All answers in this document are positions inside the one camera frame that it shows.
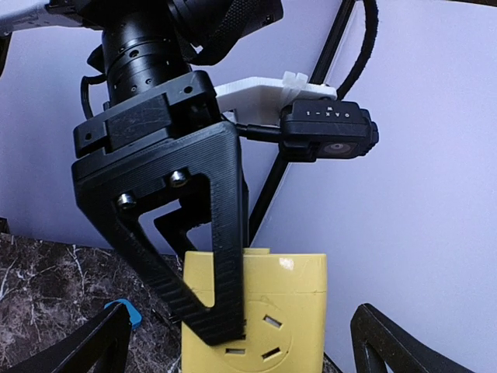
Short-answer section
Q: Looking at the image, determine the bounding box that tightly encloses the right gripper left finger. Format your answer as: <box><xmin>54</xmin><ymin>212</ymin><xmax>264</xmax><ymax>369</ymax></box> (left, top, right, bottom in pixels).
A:
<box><xmin>8</xmin><ymin>303</ymin><xmax>130</xmax><ymax>372</ymax></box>

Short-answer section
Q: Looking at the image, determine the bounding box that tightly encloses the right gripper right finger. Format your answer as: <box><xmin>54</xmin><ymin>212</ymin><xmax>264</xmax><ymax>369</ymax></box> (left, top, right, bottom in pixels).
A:
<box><xmin>350</xmin><ymin>303</ymin><xmax>470</xmax><ymax>372</ymax></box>

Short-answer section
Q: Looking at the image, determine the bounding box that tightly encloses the yellow cube socket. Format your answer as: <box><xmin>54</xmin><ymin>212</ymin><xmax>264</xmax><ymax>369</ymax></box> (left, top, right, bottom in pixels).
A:
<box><xmin>181</xmin><ymin>248</ymin><xmax>327</xmax><ymax>373</ymax></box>

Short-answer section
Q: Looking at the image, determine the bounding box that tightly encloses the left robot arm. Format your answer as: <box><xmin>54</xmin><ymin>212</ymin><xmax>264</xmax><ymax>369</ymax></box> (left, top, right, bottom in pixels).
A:
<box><xmin>1</xmin><ymin>1</ymin><xmax>379</xmax><ymax>346</ymax></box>

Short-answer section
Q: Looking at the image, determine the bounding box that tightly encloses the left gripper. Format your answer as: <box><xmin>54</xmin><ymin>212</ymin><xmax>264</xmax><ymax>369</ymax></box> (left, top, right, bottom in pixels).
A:
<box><xmin>71</xmin><ymin>71</ymin><xmax>246</xmax><ymax>346</ymax></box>

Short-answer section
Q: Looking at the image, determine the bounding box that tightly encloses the left black frame post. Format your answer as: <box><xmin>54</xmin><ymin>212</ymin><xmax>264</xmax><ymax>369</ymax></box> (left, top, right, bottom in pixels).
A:
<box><xmin>246</xmin><ymin>0</ymin><xmax>356</xmax><ymax>249</ymax></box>

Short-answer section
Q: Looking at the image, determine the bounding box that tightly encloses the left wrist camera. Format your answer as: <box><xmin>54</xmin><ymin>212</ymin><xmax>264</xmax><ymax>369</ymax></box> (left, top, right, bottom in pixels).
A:
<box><xmin>279</xmin><ymin>99</ymin><xmax>379</xmax><ymax>162</ymax></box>

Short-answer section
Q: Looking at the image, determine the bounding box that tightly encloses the blue square adapter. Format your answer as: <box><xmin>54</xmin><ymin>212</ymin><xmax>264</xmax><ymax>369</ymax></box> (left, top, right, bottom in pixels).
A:
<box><xmin>103</xmin><ymin>298</ymin><xmax>144</xmax><ymax>331</ymax></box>

